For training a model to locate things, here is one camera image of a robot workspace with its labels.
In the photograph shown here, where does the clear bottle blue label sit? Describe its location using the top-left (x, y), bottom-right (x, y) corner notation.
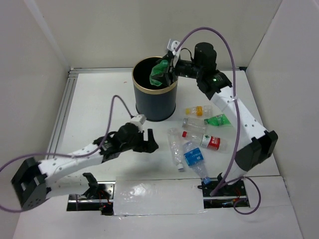
top-left (183, 141), bottom-right (211, 185)

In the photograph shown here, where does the clear jar silver lid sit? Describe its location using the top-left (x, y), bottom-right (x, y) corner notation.
top-left (182, 118), bottom-right (207, 133)

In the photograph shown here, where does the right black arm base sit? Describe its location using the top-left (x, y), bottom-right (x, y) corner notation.
top-left (197, 178), bottom-right (250, 209)

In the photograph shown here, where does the crushed clear bottle white cap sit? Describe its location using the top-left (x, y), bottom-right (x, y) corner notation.
top-left (167, 128), bottom-right (184, 172)

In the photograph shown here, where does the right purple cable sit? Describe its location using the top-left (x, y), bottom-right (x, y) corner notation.
top-left (174, 27), bottom-right (262, 215)

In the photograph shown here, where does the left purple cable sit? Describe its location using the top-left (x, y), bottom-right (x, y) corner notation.
top-left (0, 95), bottom-right (134, 213)

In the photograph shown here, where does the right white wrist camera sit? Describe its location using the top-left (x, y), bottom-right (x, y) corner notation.
top-left (167, 39), bottom-right (181, 67)

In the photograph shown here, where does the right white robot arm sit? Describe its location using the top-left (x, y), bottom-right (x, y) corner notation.
top-left (150, 40), bottom-right (278, 195)

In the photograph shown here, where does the clear bottle red label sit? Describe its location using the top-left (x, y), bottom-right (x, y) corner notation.
top-left (182, 131), bottom-right (228, 152)

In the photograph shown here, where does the purple cable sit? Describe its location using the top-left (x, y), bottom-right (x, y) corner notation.
top-left (174, 27), bottom-right (262, 215)
top-left (0, 95), bottom-right (134, 213)

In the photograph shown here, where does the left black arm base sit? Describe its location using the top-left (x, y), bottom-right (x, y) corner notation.
top-left (66, 173), bottom-right (115, 216)

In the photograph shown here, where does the small green plastic bottle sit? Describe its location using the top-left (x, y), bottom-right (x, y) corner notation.
top-left (149, 60), bottom-right (169, 87)

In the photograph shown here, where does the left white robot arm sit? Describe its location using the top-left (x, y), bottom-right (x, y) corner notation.
top-left (11, 122), bottom-right (159, 211)

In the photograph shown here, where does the green soda bottle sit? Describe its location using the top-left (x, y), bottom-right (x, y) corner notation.
top-left (204, 114), bottom-right (231, 126)

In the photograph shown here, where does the small bottle yellow cap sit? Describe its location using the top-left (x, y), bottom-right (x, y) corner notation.
top-left (185, 105), bottom-right (213, 118)

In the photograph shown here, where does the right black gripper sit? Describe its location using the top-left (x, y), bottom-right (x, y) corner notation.
top-left (151, 54), bottom-right (202, 87)

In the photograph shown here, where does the black bin with gold rim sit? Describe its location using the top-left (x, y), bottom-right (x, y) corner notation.
top-left (132, 56), bottom-right (177, 122)

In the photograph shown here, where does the shiny white tape sheet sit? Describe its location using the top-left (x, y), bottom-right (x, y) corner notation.
top-left (113, 179), bottom-right (204, 216)

